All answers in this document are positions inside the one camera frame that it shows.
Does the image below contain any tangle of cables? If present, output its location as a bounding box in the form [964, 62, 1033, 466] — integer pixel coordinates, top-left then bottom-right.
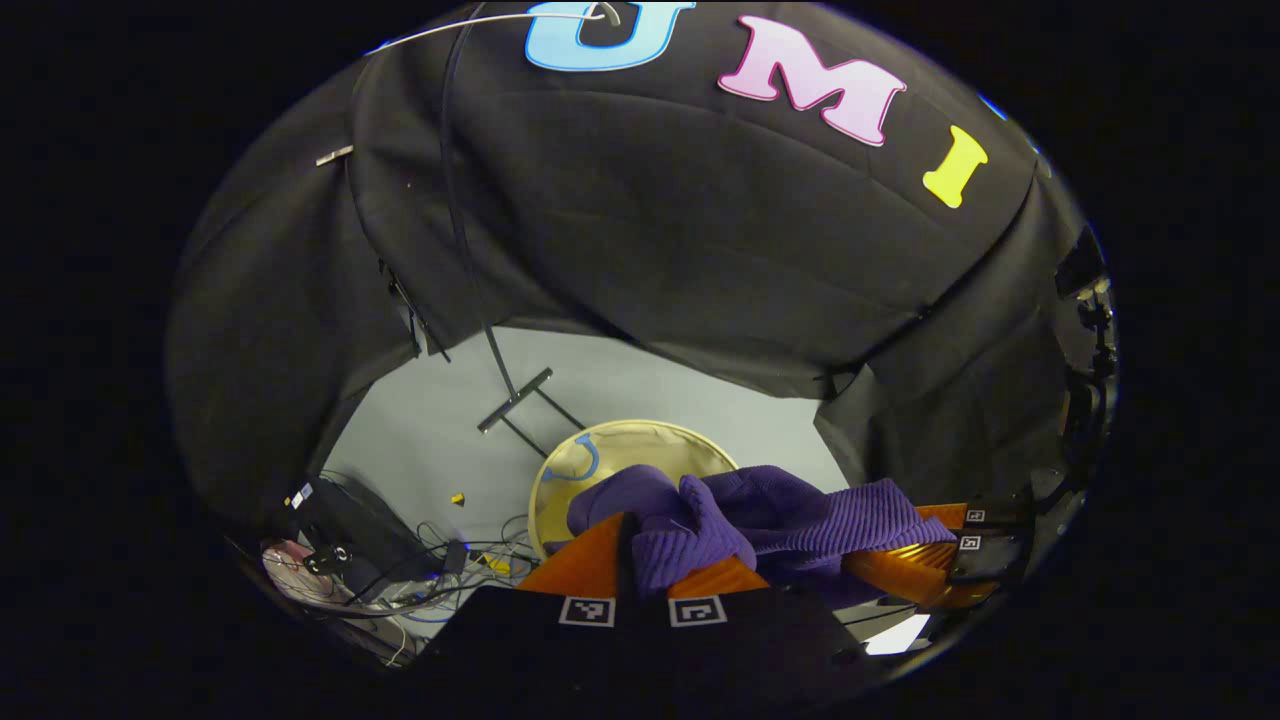
[260, 515, 546, 666]

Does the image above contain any black equipment box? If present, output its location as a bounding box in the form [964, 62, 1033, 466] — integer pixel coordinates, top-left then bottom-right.
[283, 473, 446, 591]

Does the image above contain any black clothes rack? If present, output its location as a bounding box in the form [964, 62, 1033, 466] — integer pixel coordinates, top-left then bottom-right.
[440, 0, 591, 463]

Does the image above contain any beige laundry hamper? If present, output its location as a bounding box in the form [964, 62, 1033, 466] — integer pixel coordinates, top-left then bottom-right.
[527, 418, 741, 561]

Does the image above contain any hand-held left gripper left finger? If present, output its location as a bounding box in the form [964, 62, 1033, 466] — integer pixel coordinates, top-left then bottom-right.
[415, 512, 643, 701]

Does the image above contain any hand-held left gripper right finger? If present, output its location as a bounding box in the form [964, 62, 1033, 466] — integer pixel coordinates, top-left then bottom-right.
[643, 553, 886, 701]

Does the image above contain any purple ribbed jacket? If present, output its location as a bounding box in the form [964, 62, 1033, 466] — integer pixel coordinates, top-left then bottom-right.
[565, 463, 959, 606]

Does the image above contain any empty white hanger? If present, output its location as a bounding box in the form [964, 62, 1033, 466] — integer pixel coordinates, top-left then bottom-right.
[372, 0, 623, 53]

